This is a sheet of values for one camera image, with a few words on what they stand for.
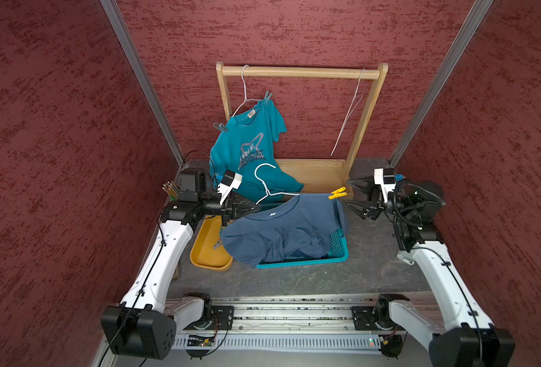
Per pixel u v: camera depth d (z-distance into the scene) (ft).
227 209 1.84
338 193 2.15
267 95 2.86
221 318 2.40
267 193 1.96
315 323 2.44
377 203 1.86
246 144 2.95
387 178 1.75
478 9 2.32
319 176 3.72
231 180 1.79
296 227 2.59
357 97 2.48
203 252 2.88
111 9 2.32
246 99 2.49
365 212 1.90
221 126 2.28
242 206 1.93
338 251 2.74
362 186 2.15
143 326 1.19
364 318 2.43
